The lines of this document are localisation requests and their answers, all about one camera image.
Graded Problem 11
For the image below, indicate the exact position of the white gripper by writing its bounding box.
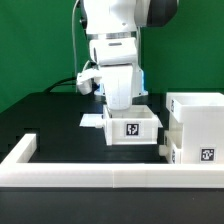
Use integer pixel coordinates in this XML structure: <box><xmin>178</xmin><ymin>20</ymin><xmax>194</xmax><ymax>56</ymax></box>
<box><xmin>100</xmin><ymin>65</ymin><xmax>133</xmax><ymax>111</ymax></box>

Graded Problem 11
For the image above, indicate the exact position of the white hanging cable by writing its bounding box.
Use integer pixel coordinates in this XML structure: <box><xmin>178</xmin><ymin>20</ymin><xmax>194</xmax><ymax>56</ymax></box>
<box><xmin>71</xmin><ymin>0</ymin><xmax>82</xmax><ymax>93</ymax></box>

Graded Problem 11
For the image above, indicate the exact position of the white U-shaped fence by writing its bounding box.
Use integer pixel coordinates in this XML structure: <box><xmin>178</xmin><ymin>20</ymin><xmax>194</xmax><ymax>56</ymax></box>
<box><xmin>0</xmin><ymin>134</ymin><xmax>224</xmax><ymax>188</ymax></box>

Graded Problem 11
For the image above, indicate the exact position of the marker tag sheet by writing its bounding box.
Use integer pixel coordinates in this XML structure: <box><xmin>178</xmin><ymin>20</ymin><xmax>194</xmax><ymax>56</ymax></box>
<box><xmin>80</xmin><ymin>114</ymin><xmax>163</xmax><ymax>128</ymax></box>

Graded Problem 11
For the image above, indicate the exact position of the white drawer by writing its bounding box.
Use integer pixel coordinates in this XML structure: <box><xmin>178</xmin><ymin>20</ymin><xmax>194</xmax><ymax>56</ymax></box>
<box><xmin>159</xmin><ymin>131</ymin><xmax>182</xmax><ymax>164</ymax></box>
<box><xmin>94</xmin><ymin>105</ymin><xmax>162</xmax><ymax>146</ymax></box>

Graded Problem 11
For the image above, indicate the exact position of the white drawer cabinet box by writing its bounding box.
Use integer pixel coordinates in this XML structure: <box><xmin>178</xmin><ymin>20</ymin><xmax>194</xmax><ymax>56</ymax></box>
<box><xmin>166</xmin><ymin>93</ymin><xmax>224</xmax><ymax>164</ymax></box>

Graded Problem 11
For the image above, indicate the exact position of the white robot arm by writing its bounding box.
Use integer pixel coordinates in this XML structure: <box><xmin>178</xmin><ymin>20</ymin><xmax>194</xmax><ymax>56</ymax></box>
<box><xmin>81</xmin><ymin>0</ymin><xmax>179</xmax><ymax>110</ymax></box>

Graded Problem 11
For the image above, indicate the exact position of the white front drawer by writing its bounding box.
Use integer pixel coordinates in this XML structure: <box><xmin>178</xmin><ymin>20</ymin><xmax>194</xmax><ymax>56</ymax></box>
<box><xmin>159</xmin><ymin>131</ymin><xmax>182</xmax><ymax>164</ymax></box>

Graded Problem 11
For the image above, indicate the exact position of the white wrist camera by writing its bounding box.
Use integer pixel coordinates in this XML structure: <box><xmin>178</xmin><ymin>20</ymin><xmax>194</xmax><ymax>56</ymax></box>
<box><xmin>76</xmin><ymin>69</ymin><xmax>102</xmax><ymax>95</ymax></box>

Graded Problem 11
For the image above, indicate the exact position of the black cable bundle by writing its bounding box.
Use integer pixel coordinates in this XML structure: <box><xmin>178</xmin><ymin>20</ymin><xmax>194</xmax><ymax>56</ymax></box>
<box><xmin>43</xmin><ymin>77</ymin><xmax>79</xmax><ymax>93</ymax></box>

